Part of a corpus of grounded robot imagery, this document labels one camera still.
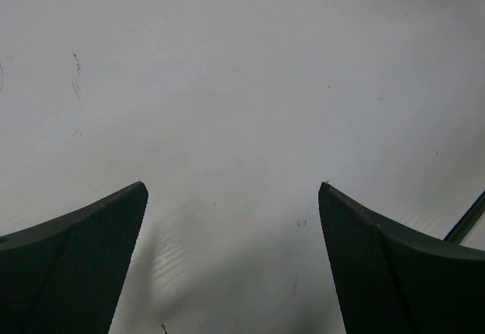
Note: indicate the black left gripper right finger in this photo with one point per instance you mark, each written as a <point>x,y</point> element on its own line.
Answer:
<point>390,278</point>

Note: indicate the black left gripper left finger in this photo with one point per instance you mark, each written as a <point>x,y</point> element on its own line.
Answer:
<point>66,275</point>

